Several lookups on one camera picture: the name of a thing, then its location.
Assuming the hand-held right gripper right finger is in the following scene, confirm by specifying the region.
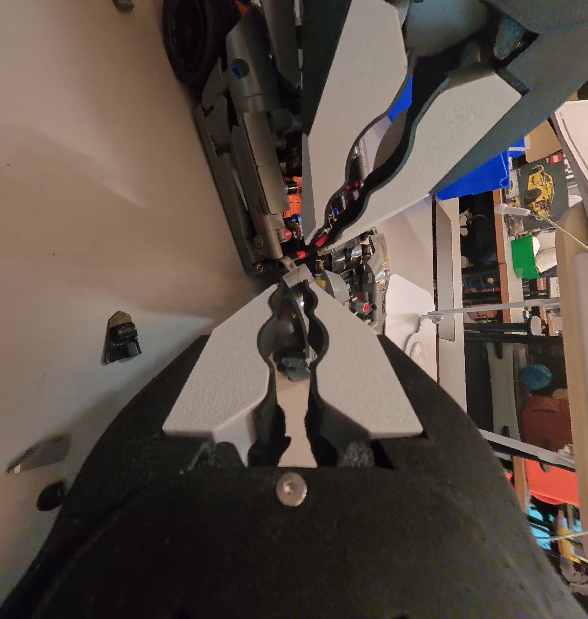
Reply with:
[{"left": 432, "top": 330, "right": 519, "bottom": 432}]
[{"left": 305, "top": 281, "right": 424, "bottom": 455}]

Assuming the blue plastic storage bin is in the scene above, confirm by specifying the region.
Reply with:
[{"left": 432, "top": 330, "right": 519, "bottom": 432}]
[{"left": 388, "top": 77, "right": 527, "bottom": 201}]

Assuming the orange red plastic object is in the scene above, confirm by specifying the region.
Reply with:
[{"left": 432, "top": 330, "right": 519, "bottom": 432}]
[{"left": 523, "top": 457, "right": 580, "bottom": 507}]

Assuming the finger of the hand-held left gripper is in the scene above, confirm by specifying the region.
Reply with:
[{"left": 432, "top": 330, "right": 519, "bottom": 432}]
[
  {"left": 318, "top": 62, "right": 525, "bottom": 250},
  {"left": 300, "top": 0, "right": 417, "bottom": 248}
]

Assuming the grey lego car model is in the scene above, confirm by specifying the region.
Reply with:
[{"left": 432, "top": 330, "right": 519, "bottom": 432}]
[{"left": 161, "top": 0, "right": 394, "bottom": 385}]

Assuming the small black lego piece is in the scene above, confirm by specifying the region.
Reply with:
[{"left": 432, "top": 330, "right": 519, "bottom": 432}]
[{"left": 36, "top": 481, "right": 67, "bottom": 512}]

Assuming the wooden and white book stand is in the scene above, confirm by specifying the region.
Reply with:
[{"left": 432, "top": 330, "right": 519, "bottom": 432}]
[{"left": 405, "top": 203, "right": 588, "bottom": 571}]

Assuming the white rounded base plate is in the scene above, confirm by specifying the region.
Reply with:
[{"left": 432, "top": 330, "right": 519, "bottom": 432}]
[{"left": 385, "top": 273, "right": 440, "bottom": 383}]

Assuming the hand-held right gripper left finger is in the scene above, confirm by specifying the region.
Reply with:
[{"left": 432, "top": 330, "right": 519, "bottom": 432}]
[{"left": 162, "top": 284, "right": 281, "bottom": 466}]

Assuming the black lego wedge piece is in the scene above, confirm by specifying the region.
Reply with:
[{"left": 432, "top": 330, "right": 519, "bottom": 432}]
[{"left": 102, "top": 311, "right": 143, "bottom": 366}]

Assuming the green plastic bin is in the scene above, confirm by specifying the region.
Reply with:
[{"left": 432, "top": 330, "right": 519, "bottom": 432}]
[{"left": 511, "top": 234, "right": 541, "bottom": 280}]

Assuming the lego box with yellow car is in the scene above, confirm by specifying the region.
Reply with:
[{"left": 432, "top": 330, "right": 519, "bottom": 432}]
[{"left": 507, "top": 150, "right": 585, "bottom": 233}]

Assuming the lego instruction booklet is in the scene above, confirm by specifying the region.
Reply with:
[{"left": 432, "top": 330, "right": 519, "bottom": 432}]
[{"left": 550, "top": 99, "right": 588, "bottom": 204}]

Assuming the small grey lego slope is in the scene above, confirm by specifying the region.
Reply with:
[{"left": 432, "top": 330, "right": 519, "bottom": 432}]
[{"left": 6, "top": 435, "right": 71, "bottom": 475}]

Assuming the white-tipped page holder wire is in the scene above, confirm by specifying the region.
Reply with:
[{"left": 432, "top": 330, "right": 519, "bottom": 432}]
[{"left": 495, "top": 203, "right": 588, "bottom": 262}]

